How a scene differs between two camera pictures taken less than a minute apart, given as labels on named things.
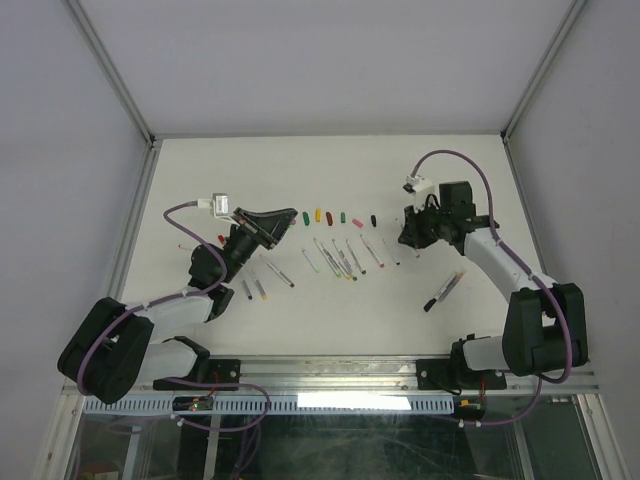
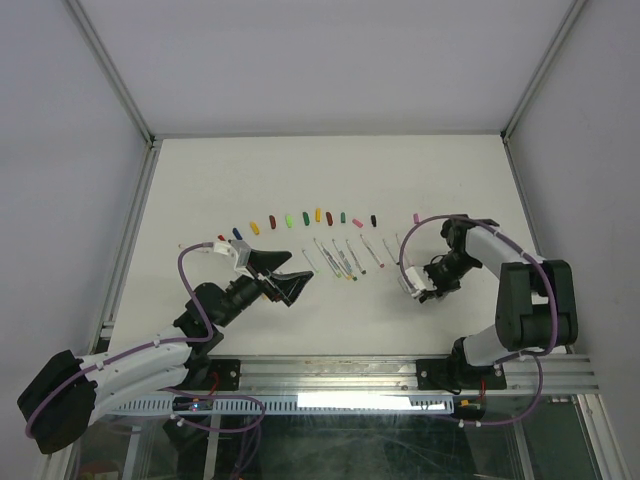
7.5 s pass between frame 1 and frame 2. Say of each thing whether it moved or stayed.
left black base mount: stayed
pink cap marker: stayed
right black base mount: stayed
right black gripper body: moved
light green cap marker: stayed
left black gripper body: moved
